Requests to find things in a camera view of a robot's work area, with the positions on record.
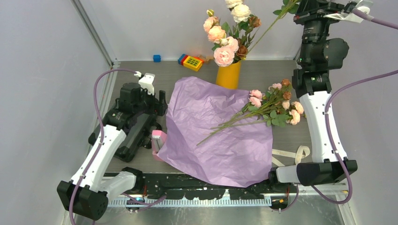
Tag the yellow vase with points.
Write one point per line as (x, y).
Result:
(228, 77)

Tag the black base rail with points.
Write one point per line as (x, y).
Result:
(178, 186)

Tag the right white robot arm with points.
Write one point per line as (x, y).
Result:
(319, 54)

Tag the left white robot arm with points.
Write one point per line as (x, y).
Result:
(86, 194)

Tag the peach roses in vase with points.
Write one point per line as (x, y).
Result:
(225, 45)

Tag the yellow toy block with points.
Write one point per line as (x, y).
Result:
(193, 63)

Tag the blue cube block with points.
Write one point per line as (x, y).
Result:
(156, 58)

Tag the beige ribbon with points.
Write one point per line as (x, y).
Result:
(301, 153)

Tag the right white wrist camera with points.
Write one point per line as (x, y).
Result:
(353, 12)

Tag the purple wrapping paper sheet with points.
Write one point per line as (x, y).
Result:
(237, 156)

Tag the pink flower bouquet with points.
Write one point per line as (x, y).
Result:
(273, 107)

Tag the pink toy toaster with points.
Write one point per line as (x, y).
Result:
(157, 141)

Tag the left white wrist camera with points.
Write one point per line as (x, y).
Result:
(146, 81)

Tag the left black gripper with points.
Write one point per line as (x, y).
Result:
(156, 108)

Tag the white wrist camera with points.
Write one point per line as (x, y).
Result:
(353, 12)
(146, 81)

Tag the black hard case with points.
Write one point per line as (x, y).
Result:
(137, 135)

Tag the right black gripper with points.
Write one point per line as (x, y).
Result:
(313, 10)

